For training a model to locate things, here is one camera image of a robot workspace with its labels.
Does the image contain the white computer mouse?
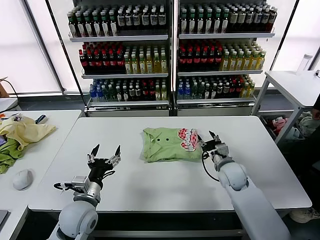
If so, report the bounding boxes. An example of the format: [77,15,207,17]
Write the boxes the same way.
[12,168,35,192]

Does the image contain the grey metal shelf board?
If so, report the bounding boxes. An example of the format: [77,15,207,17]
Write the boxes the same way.
[81,72,170,80]
[178,31,275,40]
[69,34,169,44]
[176,98,256,106]
[177,70,263,77]
[86,99,171,111]

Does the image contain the light green printed t-shirt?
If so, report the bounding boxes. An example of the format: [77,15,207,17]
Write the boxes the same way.
[139,126,205,164]

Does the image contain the white side table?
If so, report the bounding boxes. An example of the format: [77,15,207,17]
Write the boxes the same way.
[251,70,320,146]

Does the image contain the dark grey storage bin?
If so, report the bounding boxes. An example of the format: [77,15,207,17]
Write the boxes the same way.
[259,114,307,145]

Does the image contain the red cap cola bottle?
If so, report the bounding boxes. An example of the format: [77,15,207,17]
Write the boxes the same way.
[200,48,209,73]
[86,50,95,75]
[186,48,194,73]
[115,50,124,75]
[207,48,216,72]
[193,48,202,73]
[108,50,117,75]
[178,48,187,73]
[214,48,223,72]
[101,50,110,75]
[79,50,88,75]
[94,50,102,75]

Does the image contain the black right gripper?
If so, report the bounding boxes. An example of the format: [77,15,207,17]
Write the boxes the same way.
[197,129,222,153]

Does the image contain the white sneaker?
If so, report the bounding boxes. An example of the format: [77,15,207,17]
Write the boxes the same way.
[289,207,320,224]

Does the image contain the bright green crumpled garment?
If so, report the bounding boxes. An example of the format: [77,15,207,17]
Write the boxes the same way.
[0,138,26,175]

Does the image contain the dark bottle beige label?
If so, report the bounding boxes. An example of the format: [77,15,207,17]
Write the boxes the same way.
[229,9,238,34]
[237,9,246,34]

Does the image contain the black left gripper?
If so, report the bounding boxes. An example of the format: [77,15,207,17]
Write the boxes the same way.
[86,143,123,181]

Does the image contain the yellow juice bottle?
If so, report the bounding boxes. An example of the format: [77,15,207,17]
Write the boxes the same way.
[249,51,258,71]
[124,54,133,75]
[159,53,168,74]
[242,51,251,72]
[145,53,154,74]
[131,54,139,75]
[222,51,230,72]
[256,51,265,71]
[229,51,237,72]
[152,53,161,74]
[235,51,244,72]
[138,54,146,75]

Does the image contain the pale yellow crumpled garment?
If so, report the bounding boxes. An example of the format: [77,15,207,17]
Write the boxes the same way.
[0,116,57,151]

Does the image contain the thin black diagonal pole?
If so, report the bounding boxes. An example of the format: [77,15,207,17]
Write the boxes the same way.
[45,0,87,111]
[269,0,300,72]

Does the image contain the pale whitish garment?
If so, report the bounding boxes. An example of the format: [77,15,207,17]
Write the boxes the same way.
[287,112,317,140]

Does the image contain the dark bottle white label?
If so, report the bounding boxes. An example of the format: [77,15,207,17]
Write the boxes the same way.
[132,9,141,32]
[269,8,277,33]
[141,8,150,32]
[261,9,270,33]
[253,9,262,33]
[125,9,134,32]
[149,8,158,32]
[157,8,167,32]
[245,9,254,33]
[117,9,126,32]

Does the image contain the person in dark clothing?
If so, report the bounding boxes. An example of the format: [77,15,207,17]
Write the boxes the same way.
[311,93,320,121]

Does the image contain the brown cardboard box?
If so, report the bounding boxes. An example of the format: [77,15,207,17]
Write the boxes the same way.
[0,76,10,99]

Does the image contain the pink red garment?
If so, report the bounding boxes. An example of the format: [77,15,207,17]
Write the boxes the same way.
[266,117,288,136]

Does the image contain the grey metal drink shelf unit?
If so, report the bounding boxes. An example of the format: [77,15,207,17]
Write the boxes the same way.
[174,0,276,117]
[67,0,175,118]

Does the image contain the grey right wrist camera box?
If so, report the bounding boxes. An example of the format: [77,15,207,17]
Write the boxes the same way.
[215,143,229,158]

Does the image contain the green cap tea bottle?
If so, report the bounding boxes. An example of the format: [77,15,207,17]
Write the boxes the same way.
[195,9,205,35]
[204,9,213,35]
[212,9,221,35]
[76,13,86,39]
[92,12,102,38]
[101,11,110,38]
[187,9,197,35]
[179,9,189,35]
[109,11,118,38]
[68,13,78,39]
[84,12,94,38]
[220,9,230,34]

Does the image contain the dark blue white device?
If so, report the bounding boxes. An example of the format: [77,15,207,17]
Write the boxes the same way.
[34,114,49,125]

